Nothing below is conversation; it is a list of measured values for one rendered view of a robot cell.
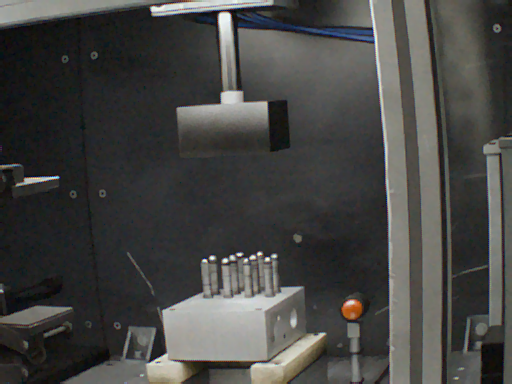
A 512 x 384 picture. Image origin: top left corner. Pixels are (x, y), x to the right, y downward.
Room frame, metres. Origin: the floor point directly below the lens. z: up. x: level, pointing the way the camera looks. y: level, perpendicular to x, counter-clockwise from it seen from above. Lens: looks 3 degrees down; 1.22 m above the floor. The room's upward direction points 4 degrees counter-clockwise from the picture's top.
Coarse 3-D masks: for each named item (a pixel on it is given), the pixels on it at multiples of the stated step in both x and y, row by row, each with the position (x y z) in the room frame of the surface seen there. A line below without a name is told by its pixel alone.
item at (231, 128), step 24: (216, 24) 1.19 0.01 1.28; (240, 72) 1.19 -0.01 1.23; (240, 96) 1.19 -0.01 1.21; (192, 120) 1.17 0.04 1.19; (216, 120) 1.17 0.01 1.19; (240, 120) 1.16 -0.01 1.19; (264, 120) 1.15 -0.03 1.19; (288, 120) 1.21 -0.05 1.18; (192, 144) 1.18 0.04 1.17; (216, 144) 1.17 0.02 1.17; (240, 144) 1.16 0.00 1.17; (264, 144) 1.15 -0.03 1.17; (288, 144) 1.20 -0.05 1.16
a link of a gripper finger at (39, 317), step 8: (24, 312) 0.79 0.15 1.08; (32, 312) 0.79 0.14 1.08; (40, 312) 0.79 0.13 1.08; (48, 312) 0.79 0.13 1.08; (56, 312) 0.79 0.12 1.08; (64, 312) 0.80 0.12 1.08; (72, 312) 0.81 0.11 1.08; (0, 320) 0.76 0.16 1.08; (8, 320) 0.76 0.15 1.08; (16, 320) 0.76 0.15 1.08; (24, 320) 0.76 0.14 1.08; (32, 320) 0.76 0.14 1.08; (40, 320) 0.76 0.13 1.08; (48, 320) 0.77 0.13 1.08; (56, 320) 0.79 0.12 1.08; (64, 320) 0.80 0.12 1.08; (8, 328) 0.75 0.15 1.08; (16, 328) 0.75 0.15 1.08; (24, 328) 0.75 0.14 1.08; (32, 328) 0.75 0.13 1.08; (40, 328) 0.76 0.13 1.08; (48, 328) 0.77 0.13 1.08
